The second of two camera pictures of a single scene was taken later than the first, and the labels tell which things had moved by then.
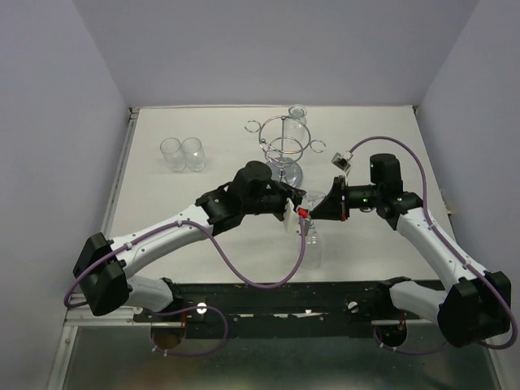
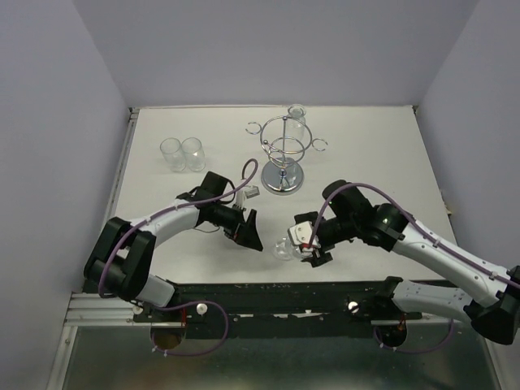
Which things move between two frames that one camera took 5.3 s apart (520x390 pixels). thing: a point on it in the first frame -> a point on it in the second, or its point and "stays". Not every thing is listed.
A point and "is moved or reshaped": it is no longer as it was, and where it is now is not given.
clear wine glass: [194, 153] stays
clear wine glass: [172, 150] stays
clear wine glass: [296, 127] stays
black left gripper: [287, 191] -> [244, 233]
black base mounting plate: [281, 309] stays
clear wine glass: [314, 242] is moved or reshaped
